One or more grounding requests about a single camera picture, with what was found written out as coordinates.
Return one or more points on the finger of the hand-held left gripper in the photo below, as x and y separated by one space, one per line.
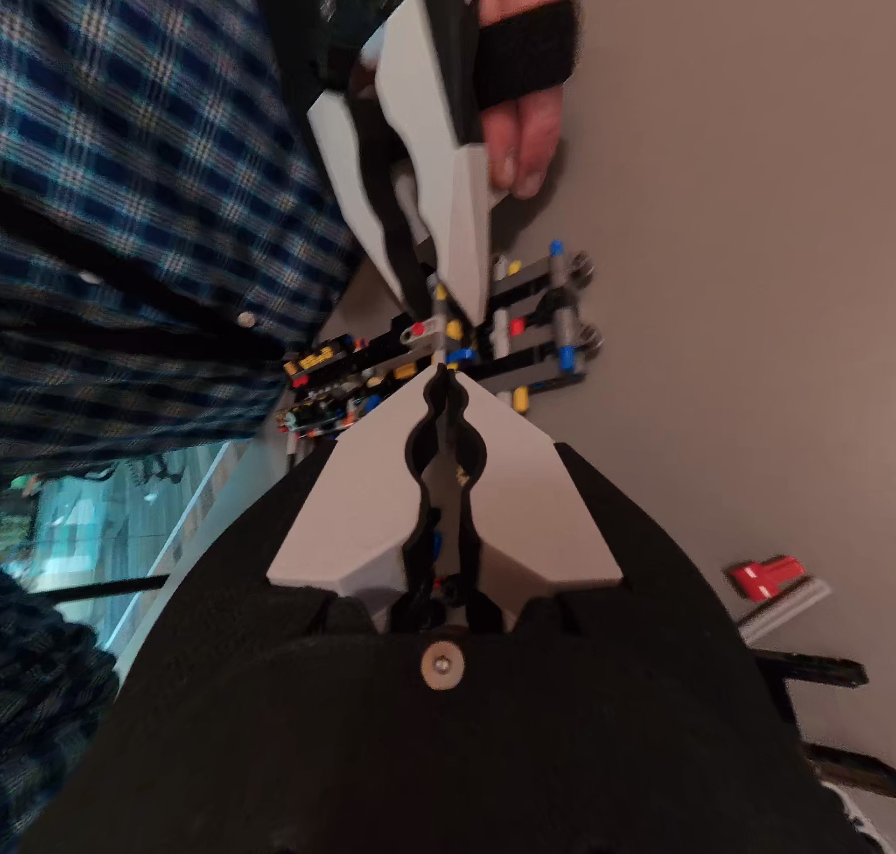
343 147
448 203

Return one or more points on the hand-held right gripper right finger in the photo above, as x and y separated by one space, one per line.
546 518

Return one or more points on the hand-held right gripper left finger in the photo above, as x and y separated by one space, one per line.
350 511

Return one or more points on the grey lego axle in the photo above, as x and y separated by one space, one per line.
784 612
439 350

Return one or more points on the lego car chassis assembly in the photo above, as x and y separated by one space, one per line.
563 318

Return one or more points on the red lego connector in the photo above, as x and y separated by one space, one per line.
763 577

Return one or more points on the person's left hand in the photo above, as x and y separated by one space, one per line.
525 147

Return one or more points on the person's torso plaid shirt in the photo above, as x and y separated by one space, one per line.
140 168

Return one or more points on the black metal bar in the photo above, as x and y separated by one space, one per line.
105 586

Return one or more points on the black u-shaped lego bracket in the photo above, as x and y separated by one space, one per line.
819 668

